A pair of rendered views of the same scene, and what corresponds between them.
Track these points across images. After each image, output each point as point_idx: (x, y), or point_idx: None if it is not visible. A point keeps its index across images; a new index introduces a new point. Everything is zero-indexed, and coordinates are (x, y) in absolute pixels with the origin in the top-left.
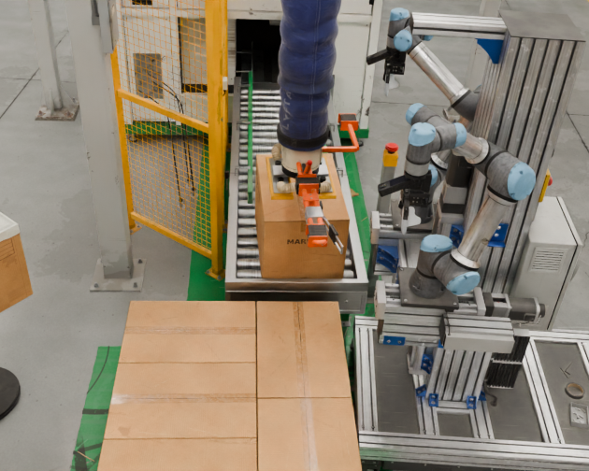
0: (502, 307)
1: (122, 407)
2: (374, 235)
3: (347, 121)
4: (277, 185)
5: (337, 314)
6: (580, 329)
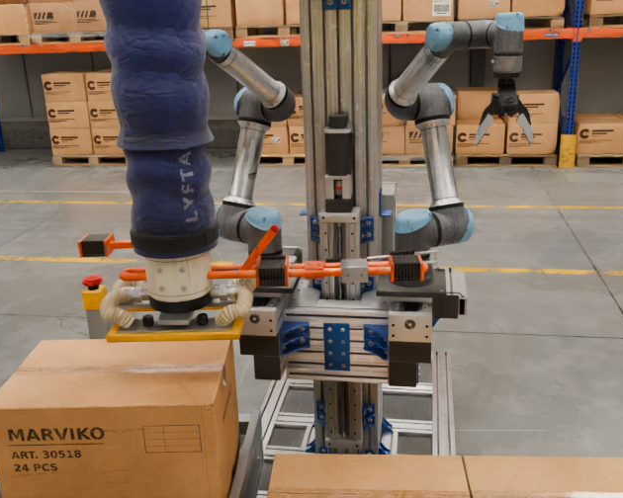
0: None
1: None
2: (276, 320)
3: (108, 238)
4: (230, 312)
5: (303, 455)
6: (246, 373)
